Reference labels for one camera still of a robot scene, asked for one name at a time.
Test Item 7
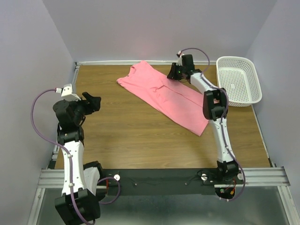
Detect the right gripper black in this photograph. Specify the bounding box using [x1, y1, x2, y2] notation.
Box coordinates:
[165, 63, 184, 81]

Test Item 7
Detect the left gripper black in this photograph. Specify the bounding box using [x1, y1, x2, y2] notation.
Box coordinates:
[66, 91, 102, 125]

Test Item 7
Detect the pink t shirt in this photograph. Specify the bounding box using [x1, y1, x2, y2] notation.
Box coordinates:
[117, 61, 208, 136]

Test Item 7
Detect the white perforated plastic basket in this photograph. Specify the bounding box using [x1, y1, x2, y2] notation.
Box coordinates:
[216, 56, 262, 107]

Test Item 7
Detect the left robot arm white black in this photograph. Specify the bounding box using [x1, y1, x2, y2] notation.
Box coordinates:
[53, 92, 101, 225]

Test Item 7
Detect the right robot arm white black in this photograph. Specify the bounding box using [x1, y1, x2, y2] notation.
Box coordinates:
[167, 52, 246, 184]

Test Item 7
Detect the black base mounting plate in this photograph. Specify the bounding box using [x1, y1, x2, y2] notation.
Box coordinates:
[96, 168, 244, 200]

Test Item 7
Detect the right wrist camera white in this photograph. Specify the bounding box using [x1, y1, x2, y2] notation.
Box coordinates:
[176, 51, 183, 66]

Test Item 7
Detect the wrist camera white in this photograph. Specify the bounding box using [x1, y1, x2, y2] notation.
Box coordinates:
[55, 84, 81, 101]
[176, 51, 183, 66]

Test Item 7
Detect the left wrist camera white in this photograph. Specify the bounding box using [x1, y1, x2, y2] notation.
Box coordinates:
[55, 84, 81, 101]

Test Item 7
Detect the aluminium front rail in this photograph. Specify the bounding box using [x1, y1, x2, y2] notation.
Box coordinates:
[37, 167, 290, 189]

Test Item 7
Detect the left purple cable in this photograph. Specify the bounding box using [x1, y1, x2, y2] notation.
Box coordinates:
[30, 88, 94, 225]

